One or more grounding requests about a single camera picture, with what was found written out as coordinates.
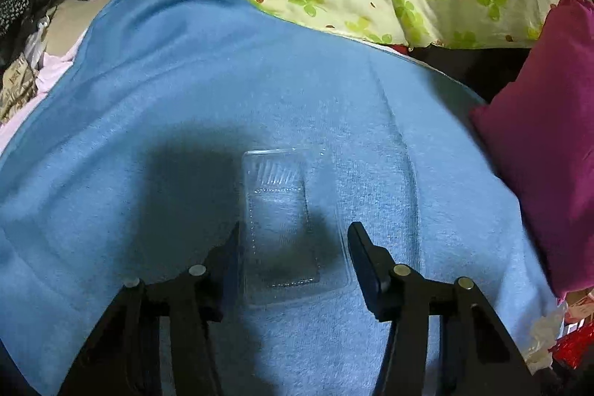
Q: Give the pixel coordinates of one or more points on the magenta pillow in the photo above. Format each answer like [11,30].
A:
[539,132]

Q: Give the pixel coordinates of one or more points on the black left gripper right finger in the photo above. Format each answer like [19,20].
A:
[477,354]

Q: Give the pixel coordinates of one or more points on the clear plastic blister tray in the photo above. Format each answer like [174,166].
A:
[290,228]

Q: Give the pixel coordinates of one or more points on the red plastic bag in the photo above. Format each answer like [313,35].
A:
[571,349]

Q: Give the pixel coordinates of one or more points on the pale pink bed sheet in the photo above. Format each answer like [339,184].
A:
[53,68]

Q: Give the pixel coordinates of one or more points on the beige patterned fabric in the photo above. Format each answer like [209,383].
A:
[18,87]

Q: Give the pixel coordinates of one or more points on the white wrapper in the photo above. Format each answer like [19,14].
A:
[542,338]

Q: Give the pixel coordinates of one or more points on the blue fleece blanket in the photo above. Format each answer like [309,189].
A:
[132,168]

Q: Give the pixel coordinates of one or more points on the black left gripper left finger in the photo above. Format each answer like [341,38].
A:
[154,338]

